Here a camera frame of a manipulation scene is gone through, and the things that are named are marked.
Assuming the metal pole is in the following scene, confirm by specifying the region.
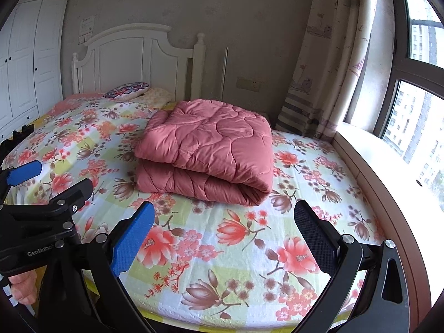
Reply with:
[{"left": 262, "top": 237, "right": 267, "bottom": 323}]
[{"left": 220, "top": 47, "right": 229, "bottom": 101}]

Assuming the window sill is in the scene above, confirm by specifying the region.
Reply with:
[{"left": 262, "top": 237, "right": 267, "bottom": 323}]
[{"left": 331, "top": 121, "right": 444, "bottom": 320}]

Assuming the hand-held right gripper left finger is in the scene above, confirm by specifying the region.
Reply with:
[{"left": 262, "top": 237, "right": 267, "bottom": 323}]
[{"left": 36, "top": 201, "right": 157, "bottom": 333}]

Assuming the beige wall socket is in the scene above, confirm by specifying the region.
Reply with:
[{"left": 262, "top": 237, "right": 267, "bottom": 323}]
[{"left": 236, "top": 76, "right": 262, "bottom": 90}]

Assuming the person's left hand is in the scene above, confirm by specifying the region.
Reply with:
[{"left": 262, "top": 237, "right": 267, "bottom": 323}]
[{"left": 9, "top": 271, "right": 38, "bottom": 306}]

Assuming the black object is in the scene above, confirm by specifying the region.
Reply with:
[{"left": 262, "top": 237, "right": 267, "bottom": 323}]
[{"left": 0, "top": 124, "right": 35, "bottom": 162}]

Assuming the pink quilted jacket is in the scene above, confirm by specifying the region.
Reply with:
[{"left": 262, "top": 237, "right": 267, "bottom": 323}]
[{"left": 135, "top": 99, "right": 273, "bottom": 207}]

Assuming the cream pillow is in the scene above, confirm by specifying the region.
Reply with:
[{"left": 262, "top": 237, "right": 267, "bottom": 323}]
[{"left": 140, "top": 87, "right": 174, "bottom": 110}]

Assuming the paper wall notice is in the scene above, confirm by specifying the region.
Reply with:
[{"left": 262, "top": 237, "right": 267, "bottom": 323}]
[{"left": 78, "top": 14, "right": 96, "bottom": 45}]

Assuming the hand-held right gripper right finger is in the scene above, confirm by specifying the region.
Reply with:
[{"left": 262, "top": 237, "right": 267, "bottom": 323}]
[{"left": 293, "top": 199, "right": 412, "bottom": 333}]

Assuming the white wooden headboard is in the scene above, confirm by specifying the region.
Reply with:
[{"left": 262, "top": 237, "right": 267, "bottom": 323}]
[{"left": 71, "top": 24, "right": 207, "bottom": 103}]

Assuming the purple patterned pillow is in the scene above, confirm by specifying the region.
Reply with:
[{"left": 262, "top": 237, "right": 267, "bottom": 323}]
[{"left": 103, "top": 82, "right": 150, "bottom": 99}]

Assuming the bed with floral sheet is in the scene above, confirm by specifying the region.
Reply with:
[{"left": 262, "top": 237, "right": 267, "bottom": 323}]
[{"left": 3, "top": 92, "right": 392, "bottom": 330}]

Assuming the dark framed window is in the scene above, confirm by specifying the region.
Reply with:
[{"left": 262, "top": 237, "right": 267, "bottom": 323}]
[{"left": 375, "top": 0, "right": 444, "bottom": 212}]

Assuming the printed beige curtain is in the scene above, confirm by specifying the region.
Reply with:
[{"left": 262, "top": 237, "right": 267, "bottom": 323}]
[{"left": 276, "top": 0, "right": 379, "bottom": 139}]

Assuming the white wardrobe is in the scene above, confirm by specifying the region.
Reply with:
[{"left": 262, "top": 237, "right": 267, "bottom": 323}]
[{"left": 0, "top": 0, "right": 72, "bottom": 139}]

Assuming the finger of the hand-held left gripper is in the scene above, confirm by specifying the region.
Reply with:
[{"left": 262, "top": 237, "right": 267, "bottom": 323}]
[
  {"left": 47, "top": 178, "right": 94, "bottom": 223},
  {"left": 0, "top": 160, "right": 43, "bottom": 202}
]

